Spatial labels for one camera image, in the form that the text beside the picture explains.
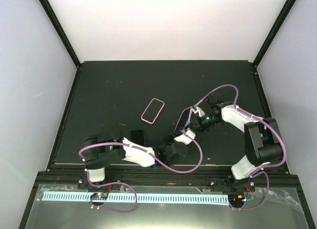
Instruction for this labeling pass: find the purple phone case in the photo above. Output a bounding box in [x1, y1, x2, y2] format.
[174, 107, 195, 134]

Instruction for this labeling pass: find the pink phone case with phone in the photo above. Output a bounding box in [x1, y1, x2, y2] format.
[141, 98, 165, 124]

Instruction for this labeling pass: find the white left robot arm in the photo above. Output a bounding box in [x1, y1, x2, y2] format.
[79, 131, 192, 189]

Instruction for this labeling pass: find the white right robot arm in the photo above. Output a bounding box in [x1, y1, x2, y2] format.
[190, 102, 285, 191]

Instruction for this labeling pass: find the black smartphone on table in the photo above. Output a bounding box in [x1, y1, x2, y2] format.
[130, 129, 146, 146]

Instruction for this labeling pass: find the right controller circuit board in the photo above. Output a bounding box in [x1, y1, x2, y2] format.
[228, 192, 255, 203]

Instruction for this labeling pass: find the controller circuit board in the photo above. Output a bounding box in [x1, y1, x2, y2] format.
[90, 192, 108, 202]
[228, 192, 255, 203]

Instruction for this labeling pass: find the left controller circuit board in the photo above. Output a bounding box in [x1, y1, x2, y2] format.
[90, 192, 108, 202]

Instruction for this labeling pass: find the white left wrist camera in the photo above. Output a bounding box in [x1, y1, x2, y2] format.
[174, 129, 196, 145]

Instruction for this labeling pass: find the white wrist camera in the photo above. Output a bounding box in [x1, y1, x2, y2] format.
[174, 129, 196, 145]
[189, 106, 205, 118]

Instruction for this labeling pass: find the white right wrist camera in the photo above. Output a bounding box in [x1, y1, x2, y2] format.
[189, 106, 205, 118]

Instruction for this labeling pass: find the white slotted cable duct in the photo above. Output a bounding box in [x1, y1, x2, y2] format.
[41, 191, 229, 206]

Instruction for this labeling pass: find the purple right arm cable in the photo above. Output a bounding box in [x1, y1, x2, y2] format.
[195, 84, 288, 211]

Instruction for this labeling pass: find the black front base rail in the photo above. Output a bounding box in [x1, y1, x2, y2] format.
[34, 165, 302, 190]

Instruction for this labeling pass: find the black right frame post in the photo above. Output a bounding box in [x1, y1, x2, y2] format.
[253, 0, 297, 68]

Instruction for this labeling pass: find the black frame post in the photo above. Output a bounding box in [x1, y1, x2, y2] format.
[253, 0, 297, 68]
[38, 0, 81, 68]

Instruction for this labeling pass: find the black left frame post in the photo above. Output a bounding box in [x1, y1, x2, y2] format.
[38, 0, 81, 68]

